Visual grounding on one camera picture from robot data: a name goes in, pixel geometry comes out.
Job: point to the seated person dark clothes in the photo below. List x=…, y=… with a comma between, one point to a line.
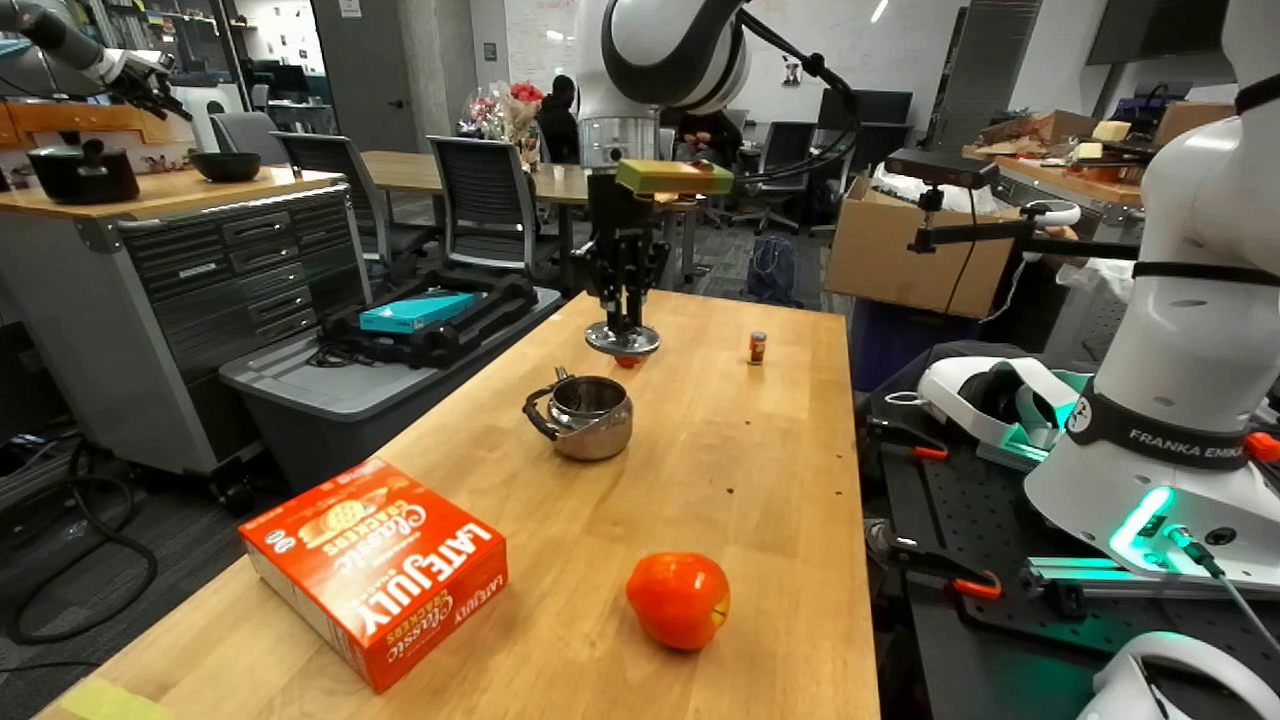
x=556, y=125

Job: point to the black bowl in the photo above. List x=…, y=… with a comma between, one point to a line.
x=225, y=166

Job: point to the small jar with silver cap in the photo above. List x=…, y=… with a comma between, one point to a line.
x=757, y=350

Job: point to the black computer monitor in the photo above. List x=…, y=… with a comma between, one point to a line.
x=883, y=109

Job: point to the black bar camera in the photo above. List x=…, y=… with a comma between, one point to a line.
x=941, y=166

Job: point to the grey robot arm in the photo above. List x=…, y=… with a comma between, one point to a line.
x=81, y=50

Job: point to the grey mesh office chair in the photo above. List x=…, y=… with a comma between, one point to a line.
x=327, y=161
x=480, y=202

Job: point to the cardboard box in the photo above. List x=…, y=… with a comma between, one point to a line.
x=905, y=255

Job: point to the grey drawer cabinet wooden top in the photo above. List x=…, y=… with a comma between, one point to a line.
x=160, y=307

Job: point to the teal box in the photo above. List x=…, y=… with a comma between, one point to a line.
x=418, y=313

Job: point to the orange cracker box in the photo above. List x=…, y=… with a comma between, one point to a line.
x=383, y=572

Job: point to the yellow sponge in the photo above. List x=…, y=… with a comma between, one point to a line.
x=112, y=703

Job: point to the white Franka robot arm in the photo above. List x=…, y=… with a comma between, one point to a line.
x=1200, y=295

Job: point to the silver metal pot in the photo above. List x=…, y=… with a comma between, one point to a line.
x=587, y=426

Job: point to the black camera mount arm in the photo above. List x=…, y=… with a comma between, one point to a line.
x=1012, y=232

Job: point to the wooden background table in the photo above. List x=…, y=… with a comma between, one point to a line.
x=400, y=170

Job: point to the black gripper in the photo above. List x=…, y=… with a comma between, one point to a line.
x=621, y=242

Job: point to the orange wooden board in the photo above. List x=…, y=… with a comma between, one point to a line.
x=67, y=125

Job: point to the white VR headset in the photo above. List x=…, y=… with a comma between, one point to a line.
x=995, y=394

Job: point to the black bag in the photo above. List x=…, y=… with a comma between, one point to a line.
x=502, y=313

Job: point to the yellowish wrist camera block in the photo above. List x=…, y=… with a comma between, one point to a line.
x=675, y=177

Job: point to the orange tomato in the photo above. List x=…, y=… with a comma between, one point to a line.
x=677, y=602

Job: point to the aluminium extrusion bar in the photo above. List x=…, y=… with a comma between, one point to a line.
x=1107, y=568

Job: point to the white VR controller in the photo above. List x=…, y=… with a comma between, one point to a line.
x=1055, y=213

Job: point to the grey plastic tote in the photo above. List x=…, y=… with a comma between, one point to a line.
x=333, y=414

